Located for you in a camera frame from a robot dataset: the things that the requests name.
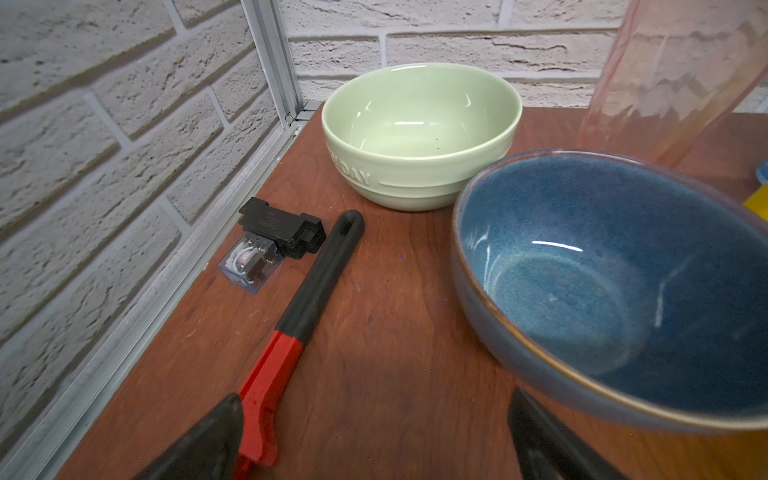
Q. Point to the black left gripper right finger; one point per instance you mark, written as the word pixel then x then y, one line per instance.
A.
pixel 547 449

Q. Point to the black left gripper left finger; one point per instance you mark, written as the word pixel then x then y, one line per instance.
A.
pixel 208 450

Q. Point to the yellow plastic bin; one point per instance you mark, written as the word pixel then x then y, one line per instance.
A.
pixel 757 203

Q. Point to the red and black pipe wrench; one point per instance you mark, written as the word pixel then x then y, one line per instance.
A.
pixel 263 388

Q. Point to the dark blue ceramic bowl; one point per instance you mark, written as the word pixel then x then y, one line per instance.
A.
pixel 618 288

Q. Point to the light green ceramic bowl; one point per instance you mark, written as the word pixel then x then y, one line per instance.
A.
pixel 410 137

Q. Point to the pink translucent plastic cup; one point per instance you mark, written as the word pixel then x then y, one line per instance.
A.
pixel 674 71

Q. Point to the aluminium frame post left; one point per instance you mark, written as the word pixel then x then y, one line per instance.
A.
pixel 273 48

